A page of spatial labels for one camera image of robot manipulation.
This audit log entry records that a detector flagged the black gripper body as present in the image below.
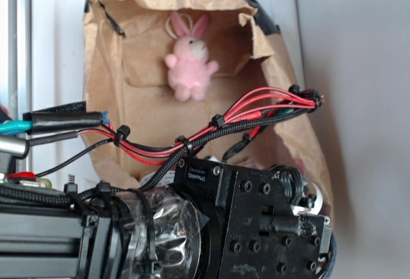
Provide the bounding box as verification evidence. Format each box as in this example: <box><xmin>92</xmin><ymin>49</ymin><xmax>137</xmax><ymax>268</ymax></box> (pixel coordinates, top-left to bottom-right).
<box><xmin>174</xmin><ymin>158</ymin><xmax>336</xmax><ymax>278</ymax></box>

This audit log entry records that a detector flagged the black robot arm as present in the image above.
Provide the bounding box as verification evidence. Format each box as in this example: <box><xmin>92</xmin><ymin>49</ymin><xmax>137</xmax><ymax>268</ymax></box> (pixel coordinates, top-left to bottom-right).
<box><xmin>1</xmin><ymin>158</ymin><xmax>337</xmax><ymax>278</ymax></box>

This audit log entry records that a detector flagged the pink plush bunny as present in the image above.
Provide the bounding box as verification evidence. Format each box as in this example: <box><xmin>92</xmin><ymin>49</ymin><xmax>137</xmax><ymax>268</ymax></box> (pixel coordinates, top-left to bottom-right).
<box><xmin>165</xmin><ymin>12</ymin><xmax>219</xmax><ymax>101</ymax></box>

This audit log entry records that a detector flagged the brown paper bag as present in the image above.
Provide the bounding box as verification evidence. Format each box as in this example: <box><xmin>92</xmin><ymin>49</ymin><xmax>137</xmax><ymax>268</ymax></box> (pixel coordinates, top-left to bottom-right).
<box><xmin>83</xmin><ymin>0</ymin><xmax>334</xmax><ymax>219</ymax></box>

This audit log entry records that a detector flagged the white plastic tray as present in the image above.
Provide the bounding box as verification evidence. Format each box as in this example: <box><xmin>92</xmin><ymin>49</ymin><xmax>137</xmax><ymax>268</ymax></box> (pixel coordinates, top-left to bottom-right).
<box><xmin>30</xmin><ymin>0</ymin><xmax>305</xmax><ymax>193</ymax></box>

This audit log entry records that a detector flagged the red and black cable bundle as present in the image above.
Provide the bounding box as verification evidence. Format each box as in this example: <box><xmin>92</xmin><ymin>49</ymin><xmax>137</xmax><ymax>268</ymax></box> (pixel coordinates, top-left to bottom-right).
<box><xmin>22</xmin><ymin>83</ymin><xmax>325</xmax><ymax>177</ymax></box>

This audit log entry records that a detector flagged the aluminium frame rail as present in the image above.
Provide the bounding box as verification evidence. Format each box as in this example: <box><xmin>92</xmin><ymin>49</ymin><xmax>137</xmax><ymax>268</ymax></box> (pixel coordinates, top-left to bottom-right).
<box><xmin>0</xmin><ymin>0</ymin><xmax>33</xmax><ymax>177</ymax></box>

